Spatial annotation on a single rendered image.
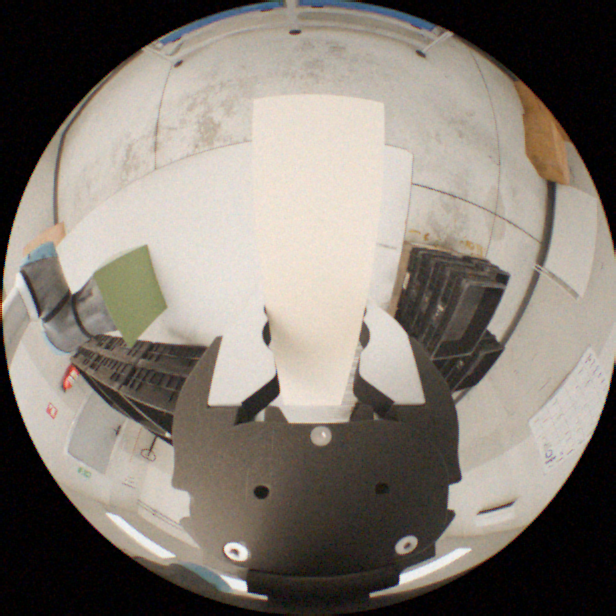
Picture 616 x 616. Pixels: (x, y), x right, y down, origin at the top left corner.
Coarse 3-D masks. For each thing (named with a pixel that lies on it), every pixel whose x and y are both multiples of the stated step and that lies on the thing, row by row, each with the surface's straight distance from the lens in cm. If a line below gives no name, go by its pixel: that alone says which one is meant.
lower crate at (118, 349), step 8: (112, 344) 92; (120, 344) 87; (136, 344) 79; (144, 344) 76; (152, 344) 74; (104, 352) 90; (112, 352) 85; (120, 352) 83; (128, 352) 77; (136, 352) 75; (144, 352) 72; (128, 360) 72; (136, 360) 70
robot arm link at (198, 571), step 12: (132, 552) 32; (156, 564) 29; (180, 564) 29; (192, 564) 30; (180, 576) 26; (192, 576) 27; (204, 576) 28; (216, 576) 29; (216, 588) 27; (228, 588) 29
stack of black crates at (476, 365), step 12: (492, 336) 142; (480, 348) 124; (492, 348) 130; (504, 348) 142; (456, 360) 134; (468, 360) 128; (480, 360) 156; (492, 360) 149; (444, 372) 145; (456, 372) 135; (468, 372) 129; (480, 372) 158; (456, 384) 136; (468, 384) 157
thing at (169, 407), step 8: (120, 392) 65; (128, 392) 61; (136, 392) 59; (128, 400) 68; (136, 400) 59; (144, 400) 55; (152, 400) 53; (160, 400) 51; (136, 408) 71; (160, 408) 50; (168, 408) 49; (168, 432) 83
